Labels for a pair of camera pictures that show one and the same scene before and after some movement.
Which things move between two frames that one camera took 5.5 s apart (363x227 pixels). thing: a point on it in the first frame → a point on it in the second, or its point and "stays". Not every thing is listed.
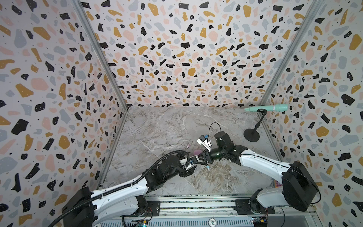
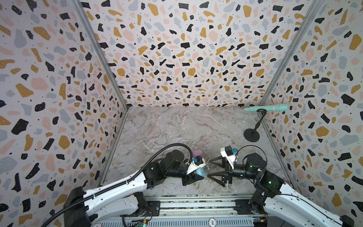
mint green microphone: (281, 107) stays
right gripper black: (210, 156) → (227, 171)
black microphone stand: (251, 135) stays
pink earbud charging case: (197, 152) stays
